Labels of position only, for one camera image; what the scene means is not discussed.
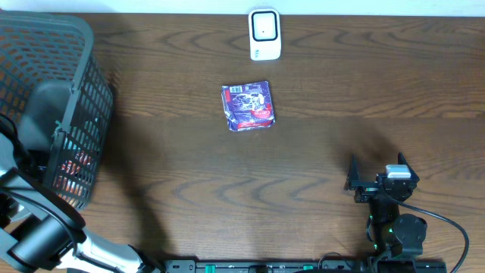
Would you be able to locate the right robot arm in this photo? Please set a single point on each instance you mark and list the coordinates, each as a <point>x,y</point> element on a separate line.
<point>398,238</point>

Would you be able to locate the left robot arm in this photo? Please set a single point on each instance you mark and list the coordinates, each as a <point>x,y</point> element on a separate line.
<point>55,236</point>

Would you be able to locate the purple snack packet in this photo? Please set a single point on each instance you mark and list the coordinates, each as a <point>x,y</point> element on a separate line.
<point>248,106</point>

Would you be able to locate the white barcode scanner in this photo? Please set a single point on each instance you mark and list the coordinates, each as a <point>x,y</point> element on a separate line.
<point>264,34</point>

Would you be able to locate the grey plastic mesh basket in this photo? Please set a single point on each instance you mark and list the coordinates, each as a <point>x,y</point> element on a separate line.
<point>53,89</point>

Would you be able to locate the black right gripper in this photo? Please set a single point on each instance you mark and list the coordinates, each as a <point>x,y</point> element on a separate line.
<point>367,192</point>

